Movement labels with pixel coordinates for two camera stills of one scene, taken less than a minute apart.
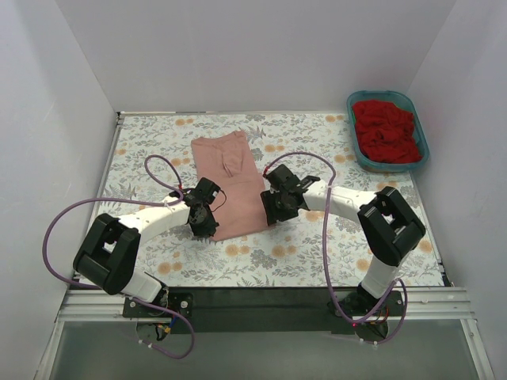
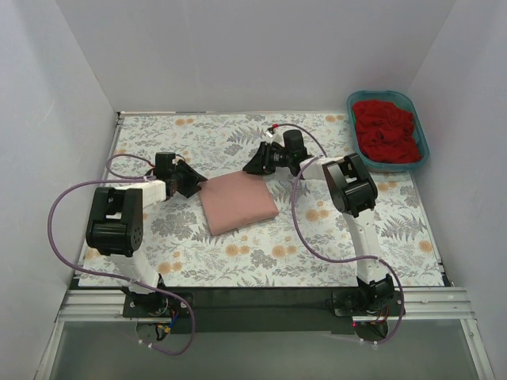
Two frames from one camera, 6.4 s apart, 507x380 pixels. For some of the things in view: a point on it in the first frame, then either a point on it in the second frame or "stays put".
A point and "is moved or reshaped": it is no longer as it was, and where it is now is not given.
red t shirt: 386,132 stays put
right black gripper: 270,207 → 267,157
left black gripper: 207,229 → 184,178
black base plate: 264,310 stays put
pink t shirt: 226,161 is moved or reshaped
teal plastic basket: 387,133 stays put
